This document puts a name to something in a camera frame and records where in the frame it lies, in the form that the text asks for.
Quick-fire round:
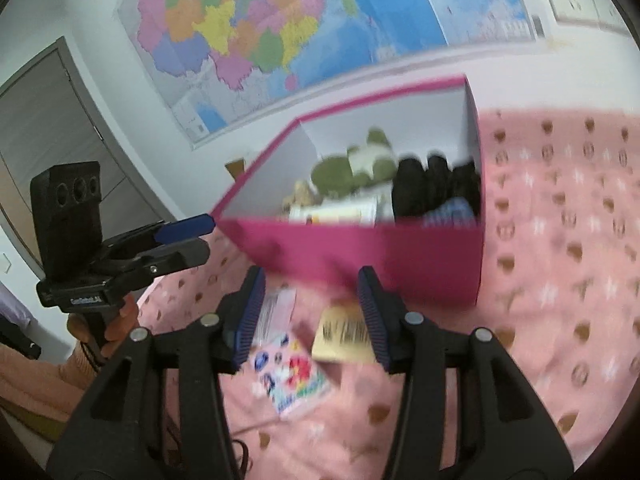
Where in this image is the beige teddy bear plush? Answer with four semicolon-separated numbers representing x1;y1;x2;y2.
282;180;322;212

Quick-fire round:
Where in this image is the cartoon print tissue pack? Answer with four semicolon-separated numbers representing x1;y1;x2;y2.
248;333;333;419

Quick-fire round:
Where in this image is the yellow tissue pack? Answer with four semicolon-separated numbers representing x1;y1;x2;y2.
311;304;375;364

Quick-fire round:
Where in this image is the green frog plush toy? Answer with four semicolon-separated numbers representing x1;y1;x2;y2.
310;127;398;200

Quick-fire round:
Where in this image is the white printed packet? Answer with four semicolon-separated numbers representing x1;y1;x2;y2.
288;198;378;226

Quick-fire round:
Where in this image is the blue checked scrunchie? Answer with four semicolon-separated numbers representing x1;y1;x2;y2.
423;197;476;226

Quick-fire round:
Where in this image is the black scrunchie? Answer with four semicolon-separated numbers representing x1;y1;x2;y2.
392;153;483;221

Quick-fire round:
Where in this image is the pink sleeve forearm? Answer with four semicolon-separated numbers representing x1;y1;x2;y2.
0;344;96;422

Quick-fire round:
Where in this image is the brown paper tag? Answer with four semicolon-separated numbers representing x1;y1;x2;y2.
224;158;245;181

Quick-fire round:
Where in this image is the grey door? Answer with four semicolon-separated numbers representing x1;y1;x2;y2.
1;38;175;276

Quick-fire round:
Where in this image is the pink patterned table cloth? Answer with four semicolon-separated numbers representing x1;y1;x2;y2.
134;109;640;480

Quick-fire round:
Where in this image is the pink cardboard box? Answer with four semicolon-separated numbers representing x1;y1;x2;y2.
213;75;485;306

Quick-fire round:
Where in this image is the colourful wall map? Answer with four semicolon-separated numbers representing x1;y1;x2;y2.
117;0;534;144

